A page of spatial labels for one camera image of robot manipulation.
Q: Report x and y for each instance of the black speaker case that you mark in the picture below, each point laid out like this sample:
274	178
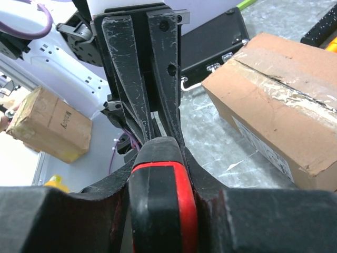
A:
208	46

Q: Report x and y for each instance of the yellow object outside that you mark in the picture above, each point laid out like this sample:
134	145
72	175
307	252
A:
56	182

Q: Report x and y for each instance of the red black utility knife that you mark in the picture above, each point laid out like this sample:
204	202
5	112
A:
163	208

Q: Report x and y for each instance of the black microphone silver head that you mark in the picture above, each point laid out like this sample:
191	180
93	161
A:
322	30

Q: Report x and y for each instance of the small cardboard box outside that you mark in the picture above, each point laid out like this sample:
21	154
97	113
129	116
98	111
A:
47	123

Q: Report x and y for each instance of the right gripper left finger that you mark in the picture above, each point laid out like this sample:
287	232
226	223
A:
46	219

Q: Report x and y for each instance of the green plastic block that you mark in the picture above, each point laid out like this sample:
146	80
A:
245	3

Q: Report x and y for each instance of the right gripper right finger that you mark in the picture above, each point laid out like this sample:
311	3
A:
260	220

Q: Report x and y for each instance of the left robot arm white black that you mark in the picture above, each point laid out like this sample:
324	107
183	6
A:
56	38

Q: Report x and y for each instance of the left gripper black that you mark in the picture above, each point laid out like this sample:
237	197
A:
140	47

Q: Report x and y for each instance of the brown cardboard express box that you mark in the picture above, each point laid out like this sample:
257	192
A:
280	95

